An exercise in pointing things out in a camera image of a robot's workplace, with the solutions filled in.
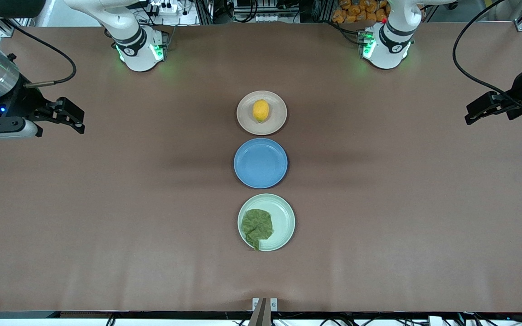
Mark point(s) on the green lettuce leaf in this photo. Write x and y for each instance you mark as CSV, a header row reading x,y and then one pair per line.
x,y
257,224

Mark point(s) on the bag of orange items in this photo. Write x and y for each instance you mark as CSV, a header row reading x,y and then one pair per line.
x,y
356,11

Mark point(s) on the small metal bracket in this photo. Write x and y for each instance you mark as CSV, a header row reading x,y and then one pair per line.
x,y
273,304

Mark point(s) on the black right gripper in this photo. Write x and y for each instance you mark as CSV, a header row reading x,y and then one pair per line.
x,y
24,103

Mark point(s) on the grey camera pole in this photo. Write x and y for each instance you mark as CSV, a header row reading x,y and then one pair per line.
x,y
261,317

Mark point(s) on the white power strip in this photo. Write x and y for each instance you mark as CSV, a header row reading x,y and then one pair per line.
x,y
166,9

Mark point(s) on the pale green round plate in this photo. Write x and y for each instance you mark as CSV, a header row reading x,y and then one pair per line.
x,y
283,222

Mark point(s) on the beige round plate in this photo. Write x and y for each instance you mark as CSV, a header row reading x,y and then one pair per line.
x,y
247,122

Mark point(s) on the blue round plate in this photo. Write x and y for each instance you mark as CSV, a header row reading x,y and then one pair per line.
x,y
261,163

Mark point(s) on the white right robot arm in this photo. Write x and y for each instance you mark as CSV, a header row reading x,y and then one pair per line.
x,y
136,45

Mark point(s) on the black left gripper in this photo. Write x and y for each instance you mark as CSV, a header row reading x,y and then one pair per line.
x,y
520,92

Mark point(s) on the yellow lemon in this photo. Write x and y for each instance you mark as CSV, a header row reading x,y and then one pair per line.
x,y
261,111

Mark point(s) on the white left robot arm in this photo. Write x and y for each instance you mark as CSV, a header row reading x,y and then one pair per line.
x,y
390,45

